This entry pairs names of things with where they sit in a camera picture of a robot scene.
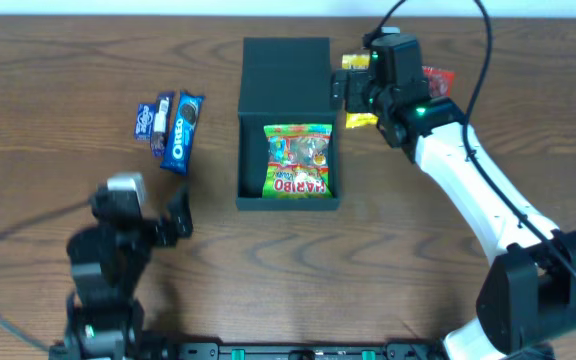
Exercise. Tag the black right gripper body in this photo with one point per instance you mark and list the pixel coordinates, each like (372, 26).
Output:
(341, 89)

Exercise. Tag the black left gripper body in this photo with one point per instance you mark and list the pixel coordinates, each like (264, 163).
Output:
(166, 230)

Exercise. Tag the yellow sunflower seed bag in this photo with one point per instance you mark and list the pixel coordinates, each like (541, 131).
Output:
(357, 62)

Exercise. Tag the red dried fruit bag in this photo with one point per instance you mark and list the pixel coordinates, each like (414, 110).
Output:
(440, 80)

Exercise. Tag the green Haribo gummy bag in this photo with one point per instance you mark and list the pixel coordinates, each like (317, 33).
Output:
(298, 161)

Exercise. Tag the blue Oreo cookie pack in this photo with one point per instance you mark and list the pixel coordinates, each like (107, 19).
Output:
(179, 145)

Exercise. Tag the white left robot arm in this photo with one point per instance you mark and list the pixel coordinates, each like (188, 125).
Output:
(107, 261)

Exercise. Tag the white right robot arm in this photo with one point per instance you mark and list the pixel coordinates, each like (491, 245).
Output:
(528, 297)

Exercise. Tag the blue Eclipse gum pack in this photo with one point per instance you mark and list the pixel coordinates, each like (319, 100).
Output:
(144, 121)

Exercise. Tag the black open gift box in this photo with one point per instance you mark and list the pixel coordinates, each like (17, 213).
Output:
(284, 81)

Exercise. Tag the dark blue chocolate bar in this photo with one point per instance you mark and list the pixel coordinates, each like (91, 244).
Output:
(160, 123)

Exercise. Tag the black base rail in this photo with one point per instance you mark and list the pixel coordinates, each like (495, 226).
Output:
(166, 350)

